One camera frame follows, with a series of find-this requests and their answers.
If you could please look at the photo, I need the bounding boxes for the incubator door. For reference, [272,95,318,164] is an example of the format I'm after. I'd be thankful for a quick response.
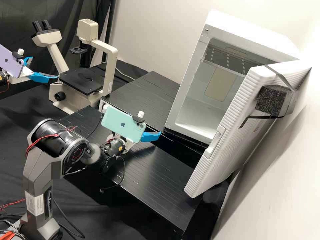
[184,60,313,198]

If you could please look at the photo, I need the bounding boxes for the left wrist camera phone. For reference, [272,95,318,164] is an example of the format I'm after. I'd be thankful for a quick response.
[0,44,25,78]

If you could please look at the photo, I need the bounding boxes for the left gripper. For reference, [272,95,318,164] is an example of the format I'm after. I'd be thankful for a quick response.
[9,57,61,84]

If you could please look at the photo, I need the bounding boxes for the black platform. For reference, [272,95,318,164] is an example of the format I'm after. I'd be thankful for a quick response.
[59,105,209,237]
[99,71,181,133]

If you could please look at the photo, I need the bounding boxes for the black cable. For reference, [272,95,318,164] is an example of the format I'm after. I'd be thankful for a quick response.
[52,197,86,239]
[84,114,104,139]
[100,155,126,194]

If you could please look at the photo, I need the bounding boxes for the white cable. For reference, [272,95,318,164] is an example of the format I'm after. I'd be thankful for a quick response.
[116,68,136,81]

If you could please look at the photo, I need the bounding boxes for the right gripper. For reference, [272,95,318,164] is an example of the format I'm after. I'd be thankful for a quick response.
[124,132,162,153]

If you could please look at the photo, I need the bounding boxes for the red wire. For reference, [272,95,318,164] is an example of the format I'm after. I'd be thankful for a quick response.
[0,198,26,213]

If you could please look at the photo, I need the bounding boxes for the right wrist camera phone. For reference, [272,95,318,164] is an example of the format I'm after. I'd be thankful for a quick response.
[101,105,147,144]

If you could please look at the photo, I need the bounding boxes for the white incubator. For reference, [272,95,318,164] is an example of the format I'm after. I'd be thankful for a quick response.
[164,9,300,146]

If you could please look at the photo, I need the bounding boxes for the cream microscope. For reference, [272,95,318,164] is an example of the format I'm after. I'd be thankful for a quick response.
[32,19,118,115]

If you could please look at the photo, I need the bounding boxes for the wrist camera phone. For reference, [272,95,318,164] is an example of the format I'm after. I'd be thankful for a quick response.
[0,44,25,78]
[101,105,147,144]

